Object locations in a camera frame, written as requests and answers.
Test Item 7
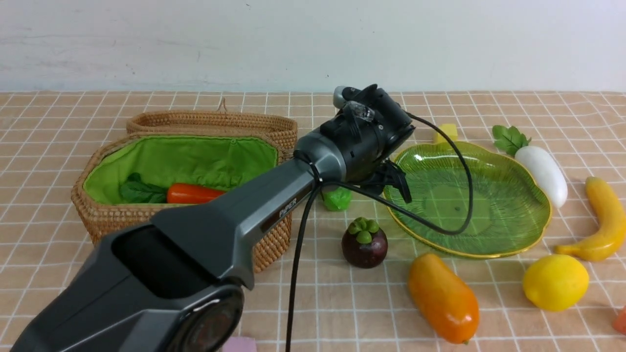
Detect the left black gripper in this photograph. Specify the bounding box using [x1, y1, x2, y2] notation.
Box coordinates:
[357, 159, 413, 203]

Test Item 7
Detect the green toy pea pod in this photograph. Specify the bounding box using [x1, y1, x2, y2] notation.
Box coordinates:
[321, 187, 353, 212]

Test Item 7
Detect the dark purple toy mangosteen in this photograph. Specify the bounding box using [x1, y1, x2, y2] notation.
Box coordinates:
[341, 218, 388, 269]

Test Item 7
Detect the white toy radish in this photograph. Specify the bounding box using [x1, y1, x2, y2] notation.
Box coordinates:
[492, 125, 568, 209]

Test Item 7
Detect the orange toy mango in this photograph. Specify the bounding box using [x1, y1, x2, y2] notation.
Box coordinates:
[407, 253, 479, 345]

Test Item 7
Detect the yellow toy lemon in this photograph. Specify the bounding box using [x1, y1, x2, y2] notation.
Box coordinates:
[522, 254, 590, 311]

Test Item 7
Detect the yellow toy banana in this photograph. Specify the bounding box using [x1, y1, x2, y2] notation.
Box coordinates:
[555, 176, 626, 262]

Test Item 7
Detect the orange toy carrot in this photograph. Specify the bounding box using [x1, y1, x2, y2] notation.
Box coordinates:
[119, 173, 226, 205]

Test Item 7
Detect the left grey black robot arm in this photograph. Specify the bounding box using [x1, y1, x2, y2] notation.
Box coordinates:
[12, 85, 414, 352]

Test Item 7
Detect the yellow foam cube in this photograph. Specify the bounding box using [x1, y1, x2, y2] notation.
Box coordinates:
[432, 123, 458, 143]

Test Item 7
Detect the green leaf-shaped glass plate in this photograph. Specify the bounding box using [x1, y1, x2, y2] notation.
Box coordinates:
[384, 142, 552, 259]

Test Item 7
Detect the woven wicker basket lid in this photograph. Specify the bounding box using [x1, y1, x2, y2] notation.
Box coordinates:
[126, 99, 298, 150]

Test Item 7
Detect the pink foam block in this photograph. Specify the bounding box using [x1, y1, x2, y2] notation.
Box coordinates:
[221, 336, 257, 352]

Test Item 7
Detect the woven wicker basket green lining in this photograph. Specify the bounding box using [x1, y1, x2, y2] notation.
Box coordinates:
[71, 132, 294, 273]

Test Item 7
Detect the orange foam block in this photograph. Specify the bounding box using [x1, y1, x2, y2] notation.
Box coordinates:
[612, 306, 626, 335]

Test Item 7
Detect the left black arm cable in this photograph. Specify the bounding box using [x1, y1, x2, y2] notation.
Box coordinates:
[285, 111, 474, 352]

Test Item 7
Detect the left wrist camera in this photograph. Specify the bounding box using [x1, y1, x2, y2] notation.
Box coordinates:
[333, 83, 378, 122]

